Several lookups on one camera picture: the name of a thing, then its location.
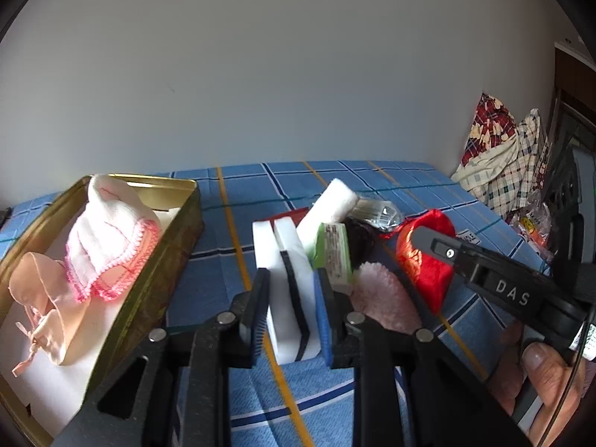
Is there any pink fluffy cloth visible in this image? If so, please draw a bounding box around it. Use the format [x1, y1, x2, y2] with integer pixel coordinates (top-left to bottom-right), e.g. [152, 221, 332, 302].
[349, 261, 422, 336]

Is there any white box liner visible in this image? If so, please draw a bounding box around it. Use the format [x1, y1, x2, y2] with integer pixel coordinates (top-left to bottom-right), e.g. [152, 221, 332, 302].
[0, 205, 187, 429]

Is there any blue plaid bed sheet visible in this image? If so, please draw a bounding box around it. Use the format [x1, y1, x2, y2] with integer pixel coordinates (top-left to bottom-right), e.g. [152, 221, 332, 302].
[0, 161, 555, 447]

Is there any white sponge block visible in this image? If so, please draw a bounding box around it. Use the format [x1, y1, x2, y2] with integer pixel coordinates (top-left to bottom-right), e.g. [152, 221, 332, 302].
[252, 220, 299, 365]
[274, 217, 327, 360]

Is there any dark maroon knit cloth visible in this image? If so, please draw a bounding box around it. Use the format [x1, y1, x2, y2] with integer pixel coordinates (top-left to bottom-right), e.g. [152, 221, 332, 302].
[345, 221, 380, 266]

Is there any peach drawstring pouch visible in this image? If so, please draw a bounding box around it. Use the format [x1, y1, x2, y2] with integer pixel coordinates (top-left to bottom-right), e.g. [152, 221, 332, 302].
[8, 251, 96, 378]

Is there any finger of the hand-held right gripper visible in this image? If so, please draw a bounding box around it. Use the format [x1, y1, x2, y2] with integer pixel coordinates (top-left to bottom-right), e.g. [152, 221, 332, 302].
[412, 226, 471, 285]

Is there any red satin drawstring pouch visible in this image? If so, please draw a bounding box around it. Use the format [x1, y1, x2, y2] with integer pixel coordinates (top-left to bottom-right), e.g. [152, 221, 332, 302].
[379, 209, 457, 315]

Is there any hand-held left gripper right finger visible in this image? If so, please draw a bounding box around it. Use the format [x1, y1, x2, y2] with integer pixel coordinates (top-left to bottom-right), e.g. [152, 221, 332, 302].
[313, 267, 532, 447]

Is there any green and white packet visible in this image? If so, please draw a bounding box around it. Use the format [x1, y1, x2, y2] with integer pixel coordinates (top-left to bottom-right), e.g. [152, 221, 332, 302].
[313, 222, 355, 292]

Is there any gold metal tin box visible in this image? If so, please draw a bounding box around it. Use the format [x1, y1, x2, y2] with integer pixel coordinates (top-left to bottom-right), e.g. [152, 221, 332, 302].
[0, 173, 206, 447]

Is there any brown wooden door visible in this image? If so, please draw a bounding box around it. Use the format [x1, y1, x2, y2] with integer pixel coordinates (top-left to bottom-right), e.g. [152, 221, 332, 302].
[553, 41, 596, 150]

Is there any white cloth with pink edge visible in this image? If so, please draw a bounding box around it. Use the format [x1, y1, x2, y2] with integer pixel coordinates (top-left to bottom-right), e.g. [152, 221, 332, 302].
[65, 174, 161, 301]

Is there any red cloth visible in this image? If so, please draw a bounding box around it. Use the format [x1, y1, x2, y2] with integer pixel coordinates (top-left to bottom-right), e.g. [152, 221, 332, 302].
[272, 207, 310, 225]

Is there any white plaid cloth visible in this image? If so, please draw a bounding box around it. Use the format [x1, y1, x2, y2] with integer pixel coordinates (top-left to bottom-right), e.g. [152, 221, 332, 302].
[451, 108, 551, 230]

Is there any white gauze roll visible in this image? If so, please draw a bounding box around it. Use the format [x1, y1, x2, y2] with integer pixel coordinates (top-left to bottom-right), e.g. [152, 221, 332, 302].
[297, 179, 359, 257]

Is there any thin black sponge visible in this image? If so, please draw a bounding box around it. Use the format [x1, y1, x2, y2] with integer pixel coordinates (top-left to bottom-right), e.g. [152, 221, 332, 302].
[279, 250, 312, 359]

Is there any clear plastic bag of swabs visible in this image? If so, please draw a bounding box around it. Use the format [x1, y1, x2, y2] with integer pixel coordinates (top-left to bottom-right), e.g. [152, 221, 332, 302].
[347, 198, 403, 231]

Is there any red floral pillow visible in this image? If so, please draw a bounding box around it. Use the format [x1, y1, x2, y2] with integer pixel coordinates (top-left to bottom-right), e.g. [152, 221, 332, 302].
[456, 93, 519, 173]

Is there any person's right hand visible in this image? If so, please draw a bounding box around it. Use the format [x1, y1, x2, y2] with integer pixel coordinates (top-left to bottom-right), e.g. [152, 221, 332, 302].
[486, 321, 590, 434]

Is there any orange snack packet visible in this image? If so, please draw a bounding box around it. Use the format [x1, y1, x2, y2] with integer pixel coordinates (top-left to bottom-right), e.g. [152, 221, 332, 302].
[518, 205, 556, 261]

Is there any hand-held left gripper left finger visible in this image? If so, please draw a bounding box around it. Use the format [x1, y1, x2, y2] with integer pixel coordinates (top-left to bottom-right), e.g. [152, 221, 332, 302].
[51, 267, 271, 447]

